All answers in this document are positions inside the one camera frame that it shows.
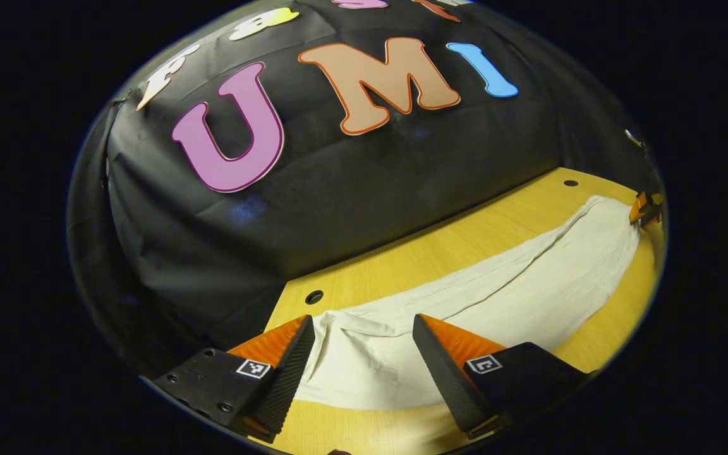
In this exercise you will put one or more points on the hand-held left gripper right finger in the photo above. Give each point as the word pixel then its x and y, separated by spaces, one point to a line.
pixel 446 379

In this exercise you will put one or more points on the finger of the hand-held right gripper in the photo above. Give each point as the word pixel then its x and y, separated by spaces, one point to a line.
pixel 639 206

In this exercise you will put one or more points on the white jeans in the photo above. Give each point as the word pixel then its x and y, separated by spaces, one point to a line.
pixel 528 297

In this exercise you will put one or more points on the black backdrop cloth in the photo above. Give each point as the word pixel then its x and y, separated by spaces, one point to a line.
pixel 339 189

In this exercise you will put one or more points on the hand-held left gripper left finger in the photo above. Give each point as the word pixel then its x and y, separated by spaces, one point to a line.
pixel 288 379

